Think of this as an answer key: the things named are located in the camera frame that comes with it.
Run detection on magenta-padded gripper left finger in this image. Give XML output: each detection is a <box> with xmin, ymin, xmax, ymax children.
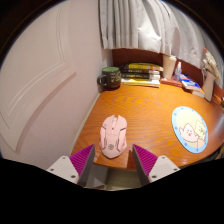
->
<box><xmin>45</xmin><ymin>143</ymin><xmax>96</xmax><ymax>188</ymax></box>

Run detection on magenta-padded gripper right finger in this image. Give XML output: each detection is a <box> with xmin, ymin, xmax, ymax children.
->
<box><xmin>132</xmin><ymin>143</ymin><xmax>181</xmax><ymax>187</ymax></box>

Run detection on pink computer mouse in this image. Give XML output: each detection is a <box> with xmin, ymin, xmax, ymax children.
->
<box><xmin>99</xmin><ymin>114</ymin><xmax>128</xmax><ymax>160</ymax></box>

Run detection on round cartoon-print mouse pad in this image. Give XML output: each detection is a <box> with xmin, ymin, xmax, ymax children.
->
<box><xmin>171</xmin><ymin>105</ymin><xmax>210</xmax><ymax>154</ymax></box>

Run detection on yellow and white book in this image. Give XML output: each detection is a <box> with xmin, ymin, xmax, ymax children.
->
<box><xmin>120</xmin><ymin>78</ymin><xmax>162</xmax><ymax>89</ymax></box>

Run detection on red book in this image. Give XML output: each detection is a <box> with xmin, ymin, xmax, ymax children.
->
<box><xmin>160</xmin><ymin>77</ymin><xmax>184</xmax><ymax>88</ymax></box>

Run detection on black book with yellow lettering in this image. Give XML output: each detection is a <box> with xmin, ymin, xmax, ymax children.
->
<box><xmin>120</xmin><ymin>72</ymin><xmax>162</xmax><ymax>81</ymax></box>

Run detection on orange book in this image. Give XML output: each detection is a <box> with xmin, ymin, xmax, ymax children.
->
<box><xmin>191</xmin><ymin>87</ymin><xmax>206</xmax><ymax>98</ymax></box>

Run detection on dark mug with green inside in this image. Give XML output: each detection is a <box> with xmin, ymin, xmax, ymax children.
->
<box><xmin>96</xmin><ymin>66</ymin><xmax>122</xmax><ymax>90</ymax></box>

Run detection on thin black book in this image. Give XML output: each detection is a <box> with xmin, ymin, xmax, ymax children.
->
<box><xmin>120</xmin><ymin>68</ymin><xmax>162</xmax><ymax>75</ymax></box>

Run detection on blue book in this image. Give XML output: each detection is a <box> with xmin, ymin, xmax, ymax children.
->
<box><xmin>179</xmin><ymin>73</ymin><xmax>202</xmax><ymax>91</ymax></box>

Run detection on yellow-covered book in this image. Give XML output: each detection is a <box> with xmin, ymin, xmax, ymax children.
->
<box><xmin>119</xmin><ymin>62</ymin><xmax>164</xmax><ymax>72</ymax></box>

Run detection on cream pitcher vase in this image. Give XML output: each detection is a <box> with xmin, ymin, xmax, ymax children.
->
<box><xmin>201</xmin><ymin>68</ymin><xmax>218</xmax><ymax>102</ymax></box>

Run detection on white curtain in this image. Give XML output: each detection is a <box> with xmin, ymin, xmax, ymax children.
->
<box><xmin>98</xmin><ymin>0</ymin><xmax>224</xmax><ymax>89</ymax></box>

